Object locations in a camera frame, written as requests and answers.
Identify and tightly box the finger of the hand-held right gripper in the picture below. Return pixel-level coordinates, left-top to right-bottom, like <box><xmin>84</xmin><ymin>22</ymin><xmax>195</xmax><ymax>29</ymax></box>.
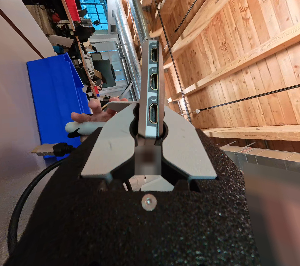
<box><xmin>107</xmin><ymin>101</ymin><xmax>139</xmax><ymax>113</ymax></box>

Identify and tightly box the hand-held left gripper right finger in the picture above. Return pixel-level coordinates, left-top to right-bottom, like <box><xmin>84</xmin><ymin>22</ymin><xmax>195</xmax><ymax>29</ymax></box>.
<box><xmin>161</xmin><ymin>106</ymin><xmax>218</xmax><ymax>181</ymax></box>

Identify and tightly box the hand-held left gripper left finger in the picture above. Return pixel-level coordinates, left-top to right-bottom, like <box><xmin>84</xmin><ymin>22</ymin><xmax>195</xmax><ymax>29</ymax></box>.
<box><xmin>80</xmin><ymin>102</ymin><xmax>139</xmax><ymax>183</ymax></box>

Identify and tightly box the grey HDMI switch box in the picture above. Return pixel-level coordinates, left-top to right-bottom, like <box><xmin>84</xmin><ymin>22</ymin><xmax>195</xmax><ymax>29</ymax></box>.
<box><xmin>138</xmin><ymin>39</ymin><xmax>165</xmax><ymax>140</ymax></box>

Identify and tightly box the black braided cable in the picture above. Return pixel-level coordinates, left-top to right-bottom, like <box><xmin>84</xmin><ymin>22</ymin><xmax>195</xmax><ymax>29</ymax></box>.
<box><xmin>7</xmin><ymin>158</ymin><xmax>68</xmax><ymax>256</ymax></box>

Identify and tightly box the person's right hand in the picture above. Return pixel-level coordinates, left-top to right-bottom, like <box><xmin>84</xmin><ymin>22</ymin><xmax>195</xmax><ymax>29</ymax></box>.
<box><xmin>71</xmin><ymin>98</ymin><xmax>129</xmax><ymax>123</ymax></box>

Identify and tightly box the blue storage bin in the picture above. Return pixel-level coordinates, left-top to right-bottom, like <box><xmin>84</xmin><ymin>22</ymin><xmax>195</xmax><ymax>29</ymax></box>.
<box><xmin>26</xmin><ymin>52</ymin><xmax>92</xmax><ymax>160</ymax></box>

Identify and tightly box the silver tipped black cable plug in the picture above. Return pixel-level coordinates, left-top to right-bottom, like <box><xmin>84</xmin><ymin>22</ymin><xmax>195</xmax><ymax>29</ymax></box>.
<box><xmin>31</xmin><ymin>142</ymin><xmax>74</xmax><ymax>157</ymax></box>

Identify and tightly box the silver spiral air duct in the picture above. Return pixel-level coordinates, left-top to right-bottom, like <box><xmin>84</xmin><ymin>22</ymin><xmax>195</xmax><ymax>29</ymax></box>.
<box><xmin>112</xmin><ymin>0</ymin><xmax>141</xmax><ymax>101</ymax></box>
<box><xmin>125</xmin><ymin>0</ymin><xmax>150</xmax><ymax>44</ymax></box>

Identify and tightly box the silver rectangular metal duct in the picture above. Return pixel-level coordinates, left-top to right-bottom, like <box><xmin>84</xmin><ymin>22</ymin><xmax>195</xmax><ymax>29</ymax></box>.
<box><xmin>220</xmin><ymin>145</ymin><xmax>300</xmax><ymax>173</ymax></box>

